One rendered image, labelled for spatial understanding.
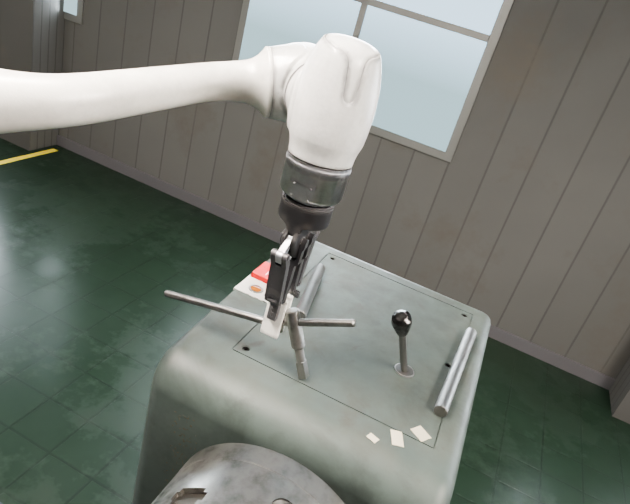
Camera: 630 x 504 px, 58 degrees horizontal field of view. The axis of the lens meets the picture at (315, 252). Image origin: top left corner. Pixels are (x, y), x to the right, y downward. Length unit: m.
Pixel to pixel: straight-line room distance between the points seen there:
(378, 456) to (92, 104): 0.60
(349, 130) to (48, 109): 0.35
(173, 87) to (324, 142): 0.22
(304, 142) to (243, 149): 3.29
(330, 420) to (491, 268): 2.90
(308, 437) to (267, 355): 0.16
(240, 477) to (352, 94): 0.50
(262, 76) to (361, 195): 2.92
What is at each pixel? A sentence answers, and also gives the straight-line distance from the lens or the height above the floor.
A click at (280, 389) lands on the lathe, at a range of 0.89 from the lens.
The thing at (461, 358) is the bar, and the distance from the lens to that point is 1.07.
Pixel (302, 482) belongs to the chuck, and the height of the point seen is 1.23.
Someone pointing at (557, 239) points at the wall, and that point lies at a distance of 3.60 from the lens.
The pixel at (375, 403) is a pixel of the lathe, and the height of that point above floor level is 1.26.
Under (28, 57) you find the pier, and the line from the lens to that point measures 4.69.
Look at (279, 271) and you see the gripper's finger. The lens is 0.79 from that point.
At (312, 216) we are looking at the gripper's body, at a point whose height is 1.53.
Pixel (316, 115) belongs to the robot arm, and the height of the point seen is 1.67.
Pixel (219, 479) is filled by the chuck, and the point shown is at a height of 1.22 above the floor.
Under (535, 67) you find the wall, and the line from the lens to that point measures 3.42.
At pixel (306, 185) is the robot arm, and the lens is 0.74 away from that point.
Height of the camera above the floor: 1.84
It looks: 27 degrees down
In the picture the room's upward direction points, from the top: 17 degrees clockwise
